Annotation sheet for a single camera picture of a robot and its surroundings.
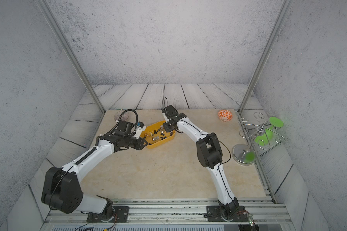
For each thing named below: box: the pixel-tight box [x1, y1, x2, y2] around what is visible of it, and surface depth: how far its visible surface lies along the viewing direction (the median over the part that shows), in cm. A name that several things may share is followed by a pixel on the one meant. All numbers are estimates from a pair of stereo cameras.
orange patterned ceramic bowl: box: [217, 109, 233, 122], surface depth 117 cm
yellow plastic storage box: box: [140, 119, 177, 149], surface depth 107 cm
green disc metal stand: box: [231, 116, 285, 166], surface depth 84 cm
